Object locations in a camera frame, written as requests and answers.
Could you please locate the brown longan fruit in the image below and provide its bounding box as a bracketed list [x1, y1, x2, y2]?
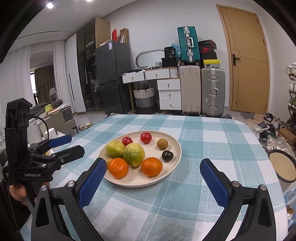
[106, 158, 113, 170]
[157, 138, 169, 150]

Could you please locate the yellow-green guava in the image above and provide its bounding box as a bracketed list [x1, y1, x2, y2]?
[105, 141, 125, 158]

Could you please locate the orange mandarin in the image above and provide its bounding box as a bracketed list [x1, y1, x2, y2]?
[141, 157, 163, 177]
[108, 158, 129, 179]

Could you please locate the red cherry tomato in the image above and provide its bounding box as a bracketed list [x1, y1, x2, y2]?
[140, 132, 152, 144]
[121, 137, 133, 146]

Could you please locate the green-yellow guava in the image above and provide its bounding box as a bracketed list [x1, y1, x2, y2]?
[123, 143, 145, 167]

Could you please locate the dark purple plum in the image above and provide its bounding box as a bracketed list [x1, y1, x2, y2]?
[162, 150, 174, 162]

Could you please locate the left hand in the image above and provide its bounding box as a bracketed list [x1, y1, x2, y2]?
[9, 184, 27, 205]

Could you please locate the round stool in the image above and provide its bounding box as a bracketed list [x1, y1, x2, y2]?
[268, 150, 295, 183]

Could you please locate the cream round plate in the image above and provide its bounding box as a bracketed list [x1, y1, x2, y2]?
[104, 131, 182, 188]

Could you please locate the woven laundry basket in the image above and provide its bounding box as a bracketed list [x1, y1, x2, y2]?
[133, 85, 157, 114]

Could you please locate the black refrigerator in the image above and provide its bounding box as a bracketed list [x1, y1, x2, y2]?
[95, 41, 132, 114]

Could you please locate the white drawer desk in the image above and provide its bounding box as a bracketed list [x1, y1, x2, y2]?
[122, 67, 182, 111]

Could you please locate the black bag on desk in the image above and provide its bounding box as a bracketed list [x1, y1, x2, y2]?
[162, 47, 178, 68]

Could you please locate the silver suitcase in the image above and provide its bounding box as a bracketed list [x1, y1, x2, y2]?
[201, 67, 225, 118]

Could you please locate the beige suitcase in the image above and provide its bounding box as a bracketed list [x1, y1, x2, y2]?
[179, 65, 202, 114]

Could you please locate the shoe rack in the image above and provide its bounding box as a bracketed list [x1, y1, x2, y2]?
[286, 62, 296, 135]

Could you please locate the yellow black box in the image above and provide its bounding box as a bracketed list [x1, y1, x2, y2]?
[203, 59, 221, 68]

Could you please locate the teal suitcase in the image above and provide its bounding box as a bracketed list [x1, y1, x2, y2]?
[177, 26, 201, 65]

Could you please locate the wooden door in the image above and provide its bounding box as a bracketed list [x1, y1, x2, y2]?
[217, 5, 270, 114]

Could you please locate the black shoe box stack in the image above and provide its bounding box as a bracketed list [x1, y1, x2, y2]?
[198, 40, 217, 60]

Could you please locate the black cable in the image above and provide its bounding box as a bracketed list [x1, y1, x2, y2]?
[28, 115, 50, 140]

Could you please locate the oval mirror frame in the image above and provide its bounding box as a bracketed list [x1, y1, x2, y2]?
[135, 49, 165, 69]

